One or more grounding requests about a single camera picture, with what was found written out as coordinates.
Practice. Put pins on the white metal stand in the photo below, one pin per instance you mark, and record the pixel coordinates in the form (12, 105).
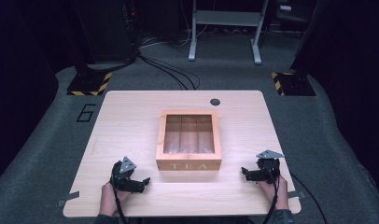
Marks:
(228, 18)

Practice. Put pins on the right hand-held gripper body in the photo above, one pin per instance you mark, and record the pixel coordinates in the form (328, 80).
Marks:
(267, 166)

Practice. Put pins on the person's right hand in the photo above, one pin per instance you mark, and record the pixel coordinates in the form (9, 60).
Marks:
(282, 194)

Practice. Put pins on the grey tape strip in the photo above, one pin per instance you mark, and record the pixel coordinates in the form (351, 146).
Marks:
(296, 195)
(67, 199)

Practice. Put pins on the wooden tea box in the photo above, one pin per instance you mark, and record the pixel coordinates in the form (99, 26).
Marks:
(189, 163)

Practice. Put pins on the striped black yellow base plate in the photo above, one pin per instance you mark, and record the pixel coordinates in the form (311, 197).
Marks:
(88, 84)
(295, 84)

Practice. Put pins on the person's left hand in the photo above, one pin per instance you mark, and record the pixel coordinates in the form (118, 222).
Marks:
(108, 200)

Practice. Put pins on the black cabinet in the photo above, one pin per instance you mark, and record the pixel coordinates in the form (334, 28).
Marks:
(106, 28)

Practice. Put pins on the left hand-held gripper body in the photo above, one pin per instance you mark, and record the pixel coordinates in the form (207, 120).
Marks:
(126, 168)

